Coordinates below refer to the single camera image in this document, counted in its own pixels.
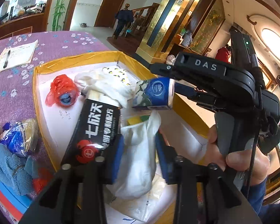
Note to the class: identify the person right hand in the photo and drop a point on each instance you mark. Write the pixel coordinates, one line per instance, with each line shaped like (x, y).
(239, 161)

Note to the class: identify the yellow rimmed cardboard box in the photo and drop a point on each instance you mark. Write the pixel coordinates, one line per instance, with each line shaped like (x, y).
(57, 124)

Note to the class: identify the brown wooden door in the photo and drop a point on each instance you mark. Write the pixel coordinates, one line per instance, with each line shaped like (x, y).
(107, 12)

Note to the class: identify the white paper notebook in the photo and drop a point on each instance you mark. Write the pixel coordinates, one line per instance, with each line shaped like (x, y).
(20, 55)

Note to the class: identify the black pen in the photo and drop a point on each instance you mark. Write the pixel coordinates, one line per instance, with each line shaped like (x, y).
(7, 59)

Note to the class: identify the black package white text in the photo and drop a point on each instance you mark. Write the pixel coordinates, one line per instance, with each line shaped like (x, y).
(95, 130)

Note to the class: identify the white cloth towel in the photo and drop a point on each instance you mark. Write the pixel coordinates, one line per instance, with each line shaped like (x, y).
(116, 85)

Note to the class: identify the blue knitted gloves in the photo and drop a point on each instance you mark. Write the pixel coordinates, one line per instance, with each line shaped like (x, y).
(17, 172)

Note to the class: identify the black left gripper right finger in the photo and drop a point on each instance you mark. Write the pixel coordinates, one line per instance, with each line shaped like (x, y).
(204, 194)

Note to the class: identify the white bag red text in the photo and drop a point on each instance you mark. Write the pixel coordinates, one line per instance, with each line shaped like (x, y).
(140, 193)

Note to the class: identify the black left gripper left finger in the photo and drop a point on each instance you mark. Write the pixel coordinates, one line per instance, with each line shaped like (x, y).
(75, 193)

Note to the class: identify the red plastic bag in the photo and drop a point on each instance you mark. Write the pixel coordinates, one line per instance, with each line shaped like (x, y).
(63, 92)

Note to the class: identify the blue plastic bag bundle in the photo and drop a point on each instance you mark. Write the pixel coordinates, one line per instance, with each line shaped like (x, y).
(20, 137)

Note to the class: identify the purple floral tablecloth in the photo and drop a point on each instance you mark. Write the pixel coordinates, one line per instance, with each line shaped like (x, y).
(16, 96)

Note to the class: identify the person in dark jacket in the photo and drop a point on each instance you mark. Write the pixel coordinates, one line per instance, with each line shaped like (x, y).
(124, 17)

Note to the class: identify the blue printed tissue pack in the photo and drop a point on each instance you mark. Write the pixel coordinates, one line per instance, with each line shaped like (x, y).
(155, 93)

